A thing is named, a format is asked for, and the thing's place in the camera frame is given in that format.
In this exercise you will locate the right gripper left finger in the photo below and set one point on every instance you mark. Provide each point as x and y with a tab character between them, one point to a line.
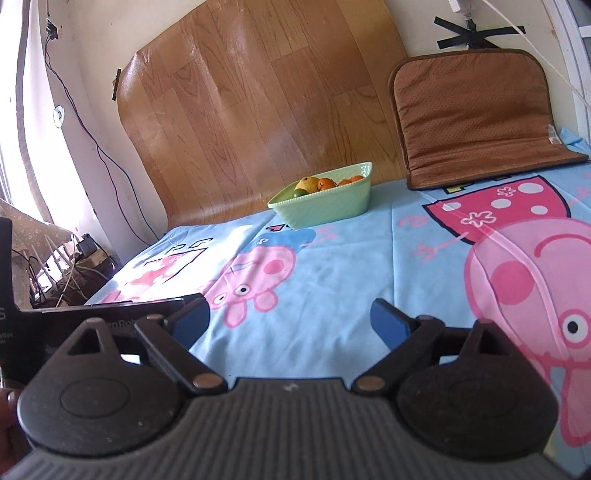
168	341

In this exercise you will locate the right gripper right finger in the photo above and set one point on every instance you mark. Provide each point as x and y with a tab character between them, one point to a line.
410	340

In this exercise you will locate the large yellow citrus fruit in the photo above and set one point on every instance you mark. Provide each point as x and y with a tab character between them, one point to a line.
309	184

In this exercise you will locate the orange mandarin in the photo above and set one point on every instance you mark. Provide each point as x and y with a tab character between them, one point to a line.
351	180
325	184

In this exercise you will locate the person's left hand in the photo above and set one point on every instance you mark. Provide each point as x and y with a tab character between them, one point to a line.
13	443

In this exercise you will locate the power adapter clutter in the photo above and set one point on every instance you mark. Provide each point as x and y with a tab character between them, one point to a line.
52	275

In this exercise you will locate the blue cartoon pig blanket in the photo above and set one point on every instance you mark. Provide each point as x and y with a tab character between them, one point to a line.
291	302

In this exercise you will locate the light green ceramic dish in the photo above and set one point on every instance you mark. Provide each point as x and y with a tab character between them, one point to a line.
338	203

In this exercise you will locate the brown seat cushion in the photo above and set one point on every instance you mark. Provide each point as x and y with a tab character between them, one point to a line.
470	115

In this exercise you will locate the wood pattern vinyl sheet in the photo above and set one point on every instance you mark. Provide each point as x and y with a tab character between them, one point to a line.
240	98

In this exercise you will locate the black tape cross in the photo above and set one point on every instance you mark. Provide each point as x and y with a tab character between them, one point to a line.
470	36

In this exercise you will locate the white wall power strip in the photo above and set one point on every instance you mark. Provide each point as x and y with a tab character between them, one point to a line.
462	7

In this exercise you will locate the window frame frosted glass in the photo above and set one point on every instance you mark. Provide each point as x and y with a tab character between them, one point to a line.
571	23

